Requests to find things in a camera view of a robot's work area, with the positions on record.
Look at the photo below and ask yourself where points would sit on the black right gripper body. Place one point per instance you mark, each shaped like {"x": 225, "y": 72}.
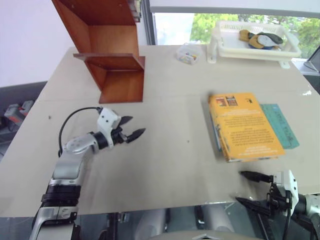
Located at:
{"x": 277, "y": 198}

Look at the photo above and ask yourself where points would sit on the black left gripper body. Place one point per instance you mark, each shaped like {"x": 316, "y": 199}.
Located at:
{"x": 118, "y": 136}

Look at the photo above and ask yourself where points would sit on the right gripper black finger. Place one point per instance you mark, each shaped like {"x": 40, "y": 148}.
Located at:
{"x": 257, "y": 176}
{"x": 255, "y": 205}

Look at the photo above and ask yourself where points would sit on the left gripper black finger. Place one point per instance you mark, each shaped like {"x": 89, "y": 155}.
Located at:
{"x": 126, "y": 120}
{"x": 136, "y": 134}

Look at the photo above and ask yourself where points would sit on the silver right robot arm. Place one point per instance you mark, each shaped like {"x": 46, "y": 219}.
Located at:
{"x": 312, "y": 203}

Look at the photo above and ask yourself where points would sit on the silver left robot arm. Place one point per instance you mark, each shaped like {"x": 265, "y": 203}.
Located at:
{"x": 67, "y": 170}

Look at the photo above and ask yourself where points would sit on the brown wooden bookshelf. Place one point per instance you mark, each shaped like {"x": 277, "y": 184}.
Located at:
{"x": 117, "y": 82}

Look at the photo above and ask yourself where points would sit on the orange book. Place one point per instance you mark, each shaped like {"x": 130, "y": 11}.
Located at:
{"x": 247, "y": 127}

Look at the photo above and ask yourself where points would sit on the teal book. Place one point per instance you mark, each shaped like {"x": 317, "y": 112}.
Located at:
{"x": 281, "y": 125}

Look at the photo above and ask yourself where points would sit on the grey rounded robot body shell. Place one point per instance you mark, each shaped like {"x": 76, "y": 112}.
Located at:
{"x": 217, "y": 218}
{"x": 152, "y": 221}

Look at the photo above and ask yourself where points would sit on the clear plastic tub with bits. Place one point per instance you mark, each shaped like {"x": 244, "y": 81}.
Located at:
{"x": 188, "y": 53}

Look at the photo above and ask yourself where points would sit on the grey red power tool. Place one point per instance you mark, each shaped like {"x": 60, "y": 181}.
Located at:
{"x": 27, "y": 107}
{"x": 12, "y": 116}

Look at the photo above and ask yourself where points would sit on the dark grey sofa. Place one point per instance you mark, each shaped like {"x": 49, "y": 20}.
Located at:
{"x": 20, "y": 92}

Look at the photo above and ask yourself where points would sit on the white plastic drain tray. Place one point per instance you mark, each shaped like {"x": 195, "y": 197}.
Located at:
{"x": 212, "y": 53}

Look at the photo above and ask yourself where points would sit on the black side desk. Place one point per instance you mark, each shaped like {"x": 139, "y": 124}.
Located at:
{"x": 311, "y": 80}

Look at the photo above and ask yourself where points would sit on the grey laptop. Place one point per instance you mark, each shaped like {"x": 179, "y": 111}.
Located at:
{"x": 313, "y": 62}

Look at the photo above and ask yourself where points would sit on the white plastic basket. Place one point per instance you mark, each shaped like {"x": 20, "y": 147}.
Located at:
{"x": 230, "y": 42}

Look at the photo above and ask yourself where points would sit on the dark green white plush toy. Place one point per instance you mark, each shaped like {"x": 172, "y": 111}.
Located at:
{"x": 268, "y": 39}

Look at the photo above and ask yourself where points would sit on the yellow brown plush toy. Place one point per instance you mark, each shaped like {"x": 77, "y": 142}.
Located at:
{"x": 245, "y": 35}

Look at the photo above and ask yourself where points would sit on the white roller blind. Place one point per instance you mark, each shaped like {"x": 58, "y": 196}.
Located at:
{"x": 237, "y": 5}

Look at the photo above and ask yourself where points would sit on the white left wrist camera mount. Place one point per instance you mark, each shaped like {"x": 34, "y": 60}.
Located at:
{"x": 107, "y": 121}

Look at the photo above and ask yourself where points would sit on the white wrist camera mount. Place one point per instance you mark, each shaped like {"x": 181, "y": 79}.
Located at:
{"x": 290, "y": 182}
{"x": 107, "y": 121}

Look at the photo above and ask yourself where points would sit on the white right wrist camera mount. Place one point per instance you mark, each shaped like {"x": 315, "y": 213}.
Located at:
{"x": 290, "y": 182}

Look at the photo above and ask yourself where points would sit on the black window frame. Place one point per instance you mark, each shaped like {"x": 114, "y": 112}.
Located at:
{"x": 151, "y": 27}

